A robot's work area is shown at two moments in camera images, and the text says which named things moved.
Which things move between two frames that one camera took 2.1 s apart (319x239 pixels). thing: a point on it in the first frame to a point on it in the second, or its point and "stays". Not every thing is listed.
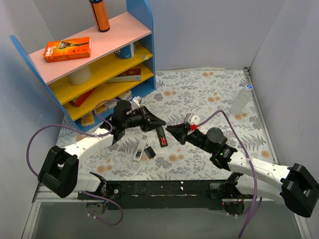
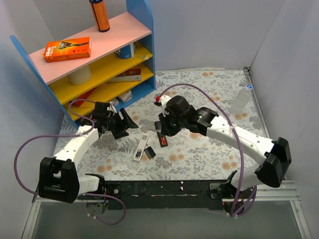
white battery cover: (160, 151) stays
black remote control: (162, 136) stays
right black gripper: (185, 133) to (164, 125)
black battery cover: (150, 153) stays
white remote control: (141, 147) stays
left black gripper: (145, 119) to (119, 124)
